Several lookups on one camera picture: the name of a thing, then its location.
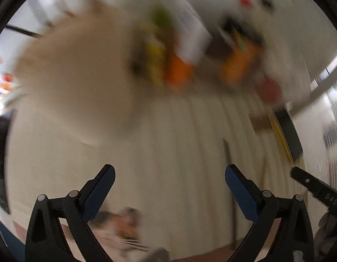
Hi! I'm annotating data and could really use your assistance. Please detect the red round object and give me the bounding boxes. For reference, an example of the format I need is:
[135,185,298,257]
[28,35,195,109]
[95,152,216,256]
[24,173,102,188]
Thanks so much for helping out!
[257,78,281,104]

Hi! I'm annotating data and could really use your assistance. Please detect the black stove top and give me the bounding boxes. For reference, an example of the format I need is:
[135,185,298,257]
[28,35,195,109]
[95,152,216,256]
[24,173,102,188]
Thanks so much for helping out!
[0,109,16,215]

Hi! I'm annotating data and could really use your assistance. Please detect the striped cat placemat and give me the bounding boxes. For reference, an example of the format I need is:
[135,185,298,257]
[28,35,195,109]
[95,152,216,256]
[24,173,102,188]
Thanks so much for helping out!
[6,93,304,261]

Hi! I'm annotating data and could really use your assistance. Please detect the cream cylindrical utensil holder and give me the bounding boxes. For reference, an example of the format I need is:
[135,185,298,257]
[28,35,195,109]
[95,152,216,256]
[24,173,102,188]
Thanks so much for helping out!
[14,3,139,145]

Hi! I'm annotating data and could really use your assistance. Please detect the orange packaged goods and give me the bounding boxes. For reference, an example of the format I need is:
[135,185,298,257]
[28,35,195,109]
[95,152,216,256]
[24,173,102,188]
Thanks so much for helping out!
[131,0,264,89]

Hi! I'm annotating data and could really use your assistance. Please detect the yellow handled utensil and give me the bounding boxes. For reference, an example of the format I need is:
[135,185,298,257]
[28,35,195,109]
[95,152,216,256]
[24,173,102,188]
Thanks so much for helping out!
[270,111,294,163]

